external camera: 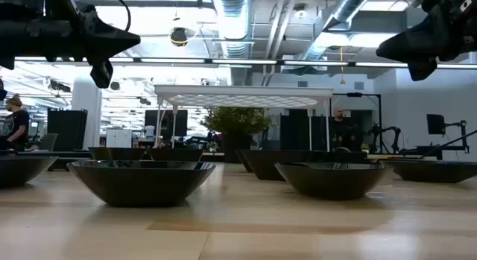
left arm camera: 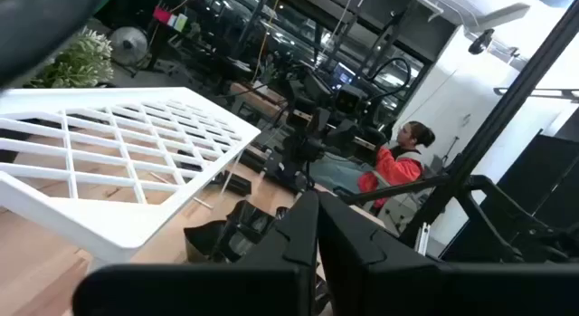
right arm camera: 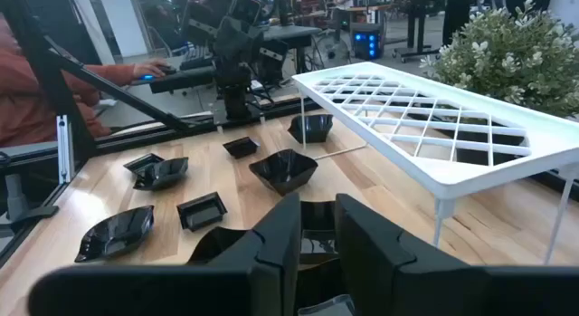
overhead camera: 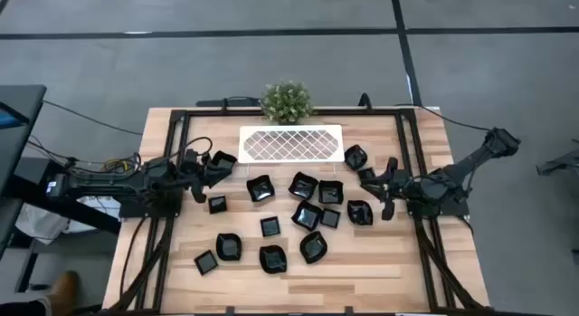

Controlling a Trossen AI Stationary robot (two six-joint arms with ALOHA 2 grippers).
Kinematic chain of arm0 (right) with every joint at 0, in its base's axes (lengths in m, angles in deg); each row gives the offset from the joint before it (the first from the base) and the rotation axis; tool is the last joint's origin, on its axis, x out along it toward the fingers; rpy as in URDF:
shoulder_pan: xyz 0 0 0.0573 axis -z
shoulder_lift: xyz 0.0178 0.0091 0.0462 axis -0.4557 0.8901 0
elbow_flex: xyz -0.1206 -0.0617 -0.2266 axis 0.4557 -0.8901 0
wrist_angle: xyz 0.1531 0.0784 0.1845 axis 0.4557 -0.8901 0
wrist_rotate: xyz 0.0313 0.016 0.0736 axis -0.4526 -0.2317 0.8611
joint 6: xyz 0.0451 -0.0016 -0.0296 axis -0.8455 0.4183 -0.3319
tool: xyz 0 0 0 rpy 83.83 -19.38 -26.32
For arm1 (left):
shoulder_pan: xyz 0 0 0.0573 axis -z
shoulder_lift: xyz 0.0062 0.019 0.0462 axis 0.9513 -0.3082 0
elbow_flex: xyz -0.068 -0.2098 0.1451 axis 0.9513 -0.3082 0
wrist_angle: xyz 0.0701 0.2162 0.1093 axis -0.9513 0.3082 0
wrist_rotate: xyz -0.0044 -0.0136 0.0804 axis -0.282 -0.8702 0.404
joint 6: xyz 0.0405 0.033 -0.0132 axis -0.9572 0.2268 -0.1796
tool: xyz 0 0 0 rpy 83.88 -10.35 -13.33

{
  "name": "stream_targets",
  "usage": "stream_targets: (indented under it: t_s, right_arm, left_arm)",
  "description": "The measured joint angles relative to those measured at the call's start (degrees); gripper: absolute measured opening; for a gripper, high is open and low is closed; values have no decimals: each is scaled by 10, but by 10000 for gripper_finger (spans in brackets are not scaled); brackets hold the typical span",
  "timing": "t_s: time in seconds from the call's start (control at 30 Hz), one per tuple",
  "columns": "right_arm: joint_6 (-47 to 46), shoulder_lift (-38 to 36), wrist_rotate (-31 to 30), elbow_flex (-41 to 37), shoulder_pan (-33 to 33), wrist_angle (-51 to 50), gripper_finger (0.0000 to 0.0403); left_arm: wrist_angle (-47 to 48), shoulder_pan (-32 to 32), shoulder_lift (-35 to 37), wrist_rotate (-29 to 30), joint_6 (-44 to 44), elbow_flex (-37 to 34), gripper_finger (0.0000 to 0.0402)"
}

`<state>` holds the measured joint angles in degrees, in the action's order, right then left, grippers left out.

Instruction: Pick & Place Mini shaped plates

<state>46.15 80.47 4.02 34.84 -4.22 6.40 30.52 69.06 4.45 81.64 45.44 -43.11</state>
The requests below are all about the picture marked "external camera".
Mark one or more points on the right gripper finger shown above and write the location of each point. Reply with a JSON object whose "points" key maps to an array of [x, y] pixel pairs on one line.
{"points": [[422, 70], [413, 44]]}

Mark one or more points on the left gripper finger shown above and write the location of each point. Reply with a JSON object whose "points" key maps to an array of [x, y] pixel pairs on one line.
{"points": [[108, 36], [101, 73]]}

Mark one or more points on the black leaf-shaped plate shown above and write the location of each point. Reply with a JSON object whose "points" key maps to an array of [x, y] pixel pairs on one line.
{"points": [[432, 172], [331, 182], [22, 170], [141, 185]]}

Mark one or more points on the black background robot arm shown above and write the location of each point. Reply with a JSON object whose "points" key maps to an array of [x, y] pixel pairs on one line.
{"points": [[384, 129]]}

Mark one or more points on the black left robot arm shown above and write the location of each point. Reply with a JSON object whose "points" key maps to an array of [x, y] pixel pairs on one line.
{"points": [[18, 36]]}

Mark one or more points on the white round column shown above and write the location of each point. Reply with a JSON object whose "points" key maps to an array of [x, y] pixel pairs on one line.
{"points": [[86, 114]]}

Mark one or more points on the black monitor on stand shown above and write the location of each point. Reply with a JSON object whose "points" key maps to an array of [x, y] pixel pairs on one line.
{"points": [[435, 124]]}

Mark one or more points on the black partition panel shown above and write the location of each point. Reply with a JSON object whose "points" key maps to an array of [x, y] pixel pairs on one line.
{"points": [[67, 129], [294, 129]]}

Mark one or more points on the white cabinet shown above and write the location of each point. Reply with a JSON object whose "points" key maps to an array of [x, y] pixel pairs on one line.
{"points": [[118, 138]]}

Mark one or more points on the black ceiling dome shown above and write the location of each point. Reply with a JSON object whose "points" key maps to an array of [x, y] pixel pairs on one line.
{"points": [[179, 36]]}

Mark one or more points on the black desk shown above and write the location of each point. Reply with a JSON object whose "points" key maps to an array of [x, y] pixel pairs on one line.
{"points": [[428, 150]]}

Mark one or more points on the yellow hanging pendant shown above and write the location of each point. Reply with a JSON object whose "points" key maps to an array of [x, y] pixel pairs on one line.
{"points": [[341, 81]]}

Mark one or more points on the small green plant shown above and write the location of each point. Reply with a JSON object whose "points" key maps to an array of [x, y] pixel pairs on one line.
{"points": [[364, 146]]}

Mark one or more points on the person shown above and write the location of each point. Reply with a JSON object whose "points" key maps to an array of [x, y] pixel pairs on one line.
{"points": [[16, 126], [340, 129]]}

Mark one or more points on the black chair back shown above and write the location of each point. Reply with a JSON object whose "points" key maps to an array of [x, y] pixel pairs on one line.
{"points": [[342, 149]]}

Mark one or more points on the long ceiling light strip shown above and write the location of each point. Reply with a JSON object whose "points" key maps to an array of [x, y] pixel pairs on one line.
{"points": [[242, 61]]}

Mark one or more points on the white lattice raised rack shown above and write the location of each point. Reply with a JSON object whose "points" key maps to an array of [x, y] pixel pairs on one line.
{"points": [[242, 90]]}

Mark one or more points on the green potted plant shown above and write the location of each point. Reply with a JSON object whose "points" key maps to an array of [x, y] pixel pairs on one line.
{"points": [[236, 120]]}

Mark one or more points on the tall black frame stand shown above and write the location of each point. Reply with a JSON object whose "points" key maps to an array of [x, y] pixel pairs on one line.
{"points": [[354, 94]]}

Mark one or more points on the silver ventilation duct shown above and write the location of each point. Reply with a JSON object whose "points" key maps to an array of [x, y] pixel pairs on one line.
{"points": [[233, 29], [350, 4]]}

